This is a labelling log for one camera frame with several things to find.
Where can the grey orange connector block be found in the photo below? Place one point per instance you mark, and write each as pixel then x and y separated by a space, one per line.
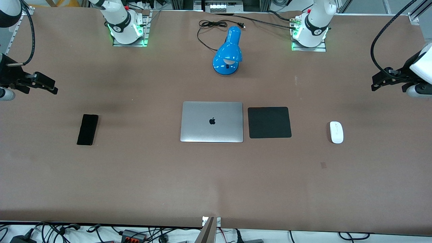
pixel 133 235

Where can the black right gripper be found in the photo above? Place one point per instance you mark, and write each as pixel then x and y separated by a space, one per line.
pixel 7 73

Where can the white power strip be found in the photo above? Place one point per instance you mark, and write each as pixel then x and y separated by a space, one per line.
pixel 219 7

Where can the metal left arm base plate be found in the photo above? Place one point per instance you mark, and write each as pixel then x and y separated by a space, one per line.
pixel 322 48

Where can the black power adapter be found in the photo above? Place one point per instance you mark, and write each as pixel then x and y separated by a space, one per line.
pixel 23 239

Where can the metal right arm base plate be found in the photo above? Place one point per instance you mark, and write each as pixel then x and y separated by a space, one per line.
pixel 143 33

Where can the aluminium frame rail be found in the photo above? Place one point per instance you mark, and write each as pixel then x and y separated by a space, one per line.
pixel 418 11
pixel 17 25

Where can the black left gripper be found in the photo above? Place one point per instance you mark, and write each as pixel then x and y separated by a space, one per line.
pixel 406 70

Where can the black square mouse pad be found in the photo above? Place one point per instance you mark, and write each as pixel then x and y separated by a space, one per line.
pixel 269 122

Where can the white computer mouse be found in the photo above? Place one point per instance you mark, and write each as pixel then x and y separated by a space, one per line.
pixel 336 132

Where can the silver closed laptop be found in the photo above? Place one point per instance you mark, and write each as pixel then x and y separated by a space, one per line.
pixel 211 122

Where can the blue desk lamp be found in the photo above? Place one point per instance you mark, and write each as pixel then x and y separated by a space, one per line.
pixel 227 50

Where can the black smartphone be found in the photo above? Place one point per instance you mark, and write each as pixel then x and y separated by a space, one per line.
pixel 87 129

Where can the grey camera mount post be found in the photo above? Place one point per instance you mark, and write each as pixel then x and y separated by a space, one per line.
pixel 211 231

